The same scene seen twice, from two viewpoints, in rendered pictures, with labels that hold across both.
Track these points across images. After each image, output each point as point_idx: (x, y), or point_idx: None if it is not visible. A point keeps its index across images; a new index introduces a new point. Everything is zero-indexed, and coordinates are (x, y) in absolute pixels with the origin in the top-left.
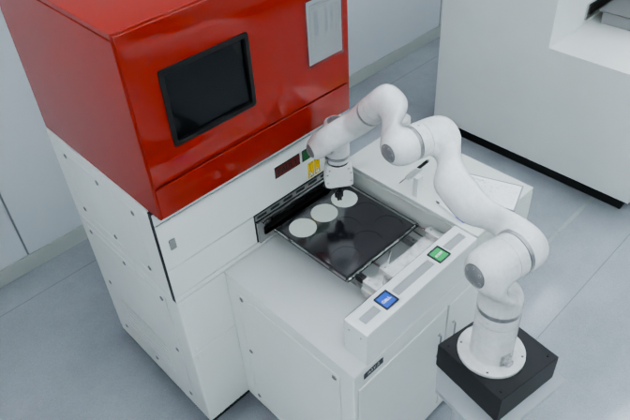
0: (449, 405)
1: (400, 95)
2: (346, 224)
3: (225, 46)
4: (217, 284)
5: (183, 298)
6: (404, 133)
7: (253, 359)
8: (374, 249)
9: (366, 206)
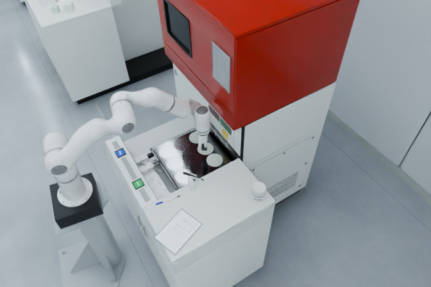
0: None
1: (140, 93)
2: (192, 156)
3: (181, 15)
4: None
5: (178, 97)
6: (116, 95)
7: None
8: (166, 164)
9: (203, 169)
